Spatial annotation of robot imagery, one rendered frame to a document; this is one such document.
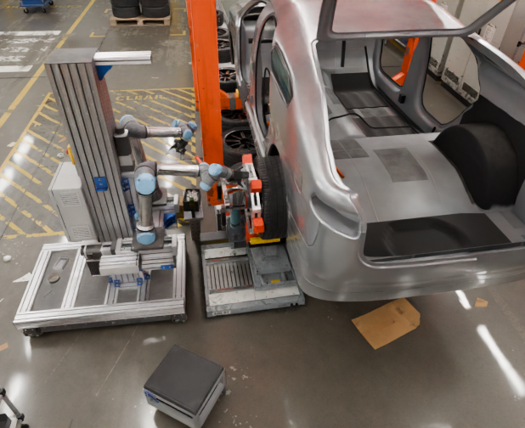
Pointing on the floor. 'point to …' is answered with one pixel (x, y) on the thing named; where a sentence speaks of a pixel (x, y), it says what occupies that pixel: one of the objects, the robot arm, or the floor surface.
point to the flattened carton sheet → (387, 323)
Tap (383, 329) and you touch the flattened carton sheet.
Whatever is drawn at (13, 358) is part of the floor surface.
